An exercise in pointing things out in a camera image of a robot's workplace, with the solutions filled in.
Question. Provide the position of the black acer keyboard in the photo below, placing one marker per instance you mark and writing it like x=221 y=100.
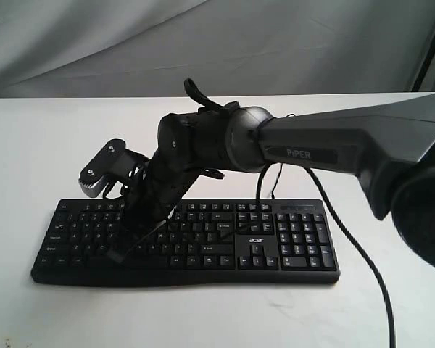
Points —
x=205 y=241

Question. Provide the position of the grey backdrop cloth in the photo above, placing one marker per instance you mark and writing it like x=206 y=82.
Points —
x=229 y=48

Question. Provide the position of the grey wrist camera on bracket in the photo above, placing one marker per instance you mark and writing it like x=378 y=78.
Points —
x=113 y=163

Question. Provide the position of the black stand pole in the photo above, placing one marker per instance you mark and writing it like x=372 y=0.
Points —
x=425 y=66

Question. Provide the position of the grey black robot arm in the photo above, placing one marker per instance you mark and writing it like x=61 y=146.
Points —
x=389 y=148

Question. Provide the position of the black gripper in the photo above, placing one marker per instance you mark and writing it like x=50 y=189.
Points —
x=148 y=202

